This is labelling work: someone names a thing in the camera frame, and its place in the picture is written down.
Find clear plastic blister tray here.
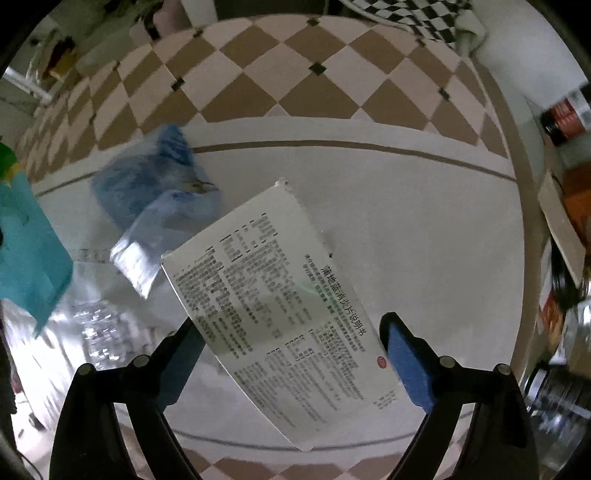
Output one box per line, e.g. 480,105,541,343
69,295,162,370

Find orange cardboard boxes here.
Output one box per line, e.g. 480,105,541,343
39,39,81,81

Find orange box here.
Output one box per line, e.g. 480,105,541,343
561,164,591,241

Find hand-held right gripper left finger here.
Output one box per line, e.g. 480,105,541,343
48,318,206,480

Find white printed leaflet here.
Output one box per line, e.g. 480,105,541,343
160,179,403,453

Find pink suitcase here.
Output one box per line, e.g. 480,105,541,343
154,0,185,40

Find blue clear plastic package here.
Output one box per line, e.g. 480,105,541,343
91,124,223,298

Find brown white checkered tablecloth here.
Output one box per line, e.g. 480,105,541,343
18,14,532,480

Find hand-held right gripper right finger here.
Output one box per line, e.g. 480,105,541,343
379,312,541,480

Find green teal plastic bag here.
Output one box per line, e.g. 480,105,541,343
0,142,75,337

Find black white checkered cloth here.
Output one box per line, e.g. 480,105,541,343
342,0,485,54

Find plastic water bottle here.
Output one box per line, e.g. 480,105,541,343
526,364,591,462

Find cola bottle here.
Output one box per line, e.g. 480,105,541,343
540,88,591,147

